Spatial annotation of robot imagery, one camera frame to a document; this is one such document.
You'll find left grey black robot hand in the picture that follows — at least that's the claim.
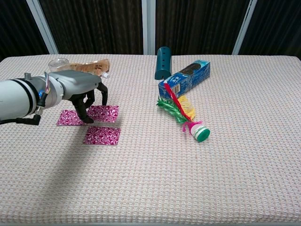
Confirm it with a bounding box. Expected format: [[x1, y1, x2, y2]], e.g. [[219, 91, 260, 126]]
[[48, 70, 109, 124]]

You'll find pink white snack packet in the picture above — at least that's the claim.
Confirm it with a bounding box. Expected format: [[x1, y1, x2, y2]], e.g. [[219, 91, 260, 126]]
[[56, 109, 87, 127]]

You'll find pink swirl packet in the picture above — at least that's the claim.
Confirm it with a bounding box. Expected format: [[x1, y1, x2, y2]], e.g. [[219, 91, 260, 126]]
[[82, 126, 121, 146], [86, 105, 119, 123]]

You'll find brown spout pouch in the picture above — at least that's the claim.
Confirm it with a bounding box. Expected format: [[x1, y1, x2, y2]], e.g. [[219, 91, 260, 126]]
[[68, 58, 111, 79]]

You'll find clear plastic cup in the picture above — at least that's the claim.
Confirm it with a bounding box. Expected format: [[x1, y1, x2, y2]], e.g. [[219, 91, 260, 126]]
[[48, 58, 71, 73]]

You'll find dark brown curtain panel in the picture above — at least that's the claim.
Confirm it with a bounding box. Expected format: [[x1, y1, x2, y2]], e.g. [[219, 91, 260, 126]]
[[239, 0, 301, 57], [155, 0, 250, 55], [0, 0, 50, 62], [39, 0, 144, 55]]

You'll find teal perforated half tube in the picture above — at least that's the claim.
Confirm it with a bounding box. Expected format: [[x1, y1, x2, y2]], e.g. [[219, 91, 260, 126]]
[[154, 46, 173, 81]]

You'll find blue cookie box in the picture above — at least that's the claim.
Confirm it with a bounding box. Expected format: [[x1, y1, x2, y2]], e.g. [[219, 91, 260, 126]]
[[158, 59, 211, 98]]

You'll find colourful feather shuttlecock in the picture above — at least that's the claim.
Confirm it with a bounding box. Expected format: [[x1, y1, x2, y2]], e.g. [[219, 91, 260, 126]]
[[156, 82, 211, 143]]

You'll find pink woven tablecloth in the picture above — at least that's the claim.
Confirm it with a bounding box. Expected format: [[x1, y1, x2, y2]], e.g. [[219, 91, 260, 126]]
[[0, 54, 301, 224]]

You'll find white partition post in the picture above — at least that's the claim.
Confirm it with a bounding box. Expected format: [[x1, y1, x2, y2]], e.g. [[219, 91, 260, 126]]
[[25, 0, 59, 55], [141, 0, 156, 55], [231, 0, 257, 55]]

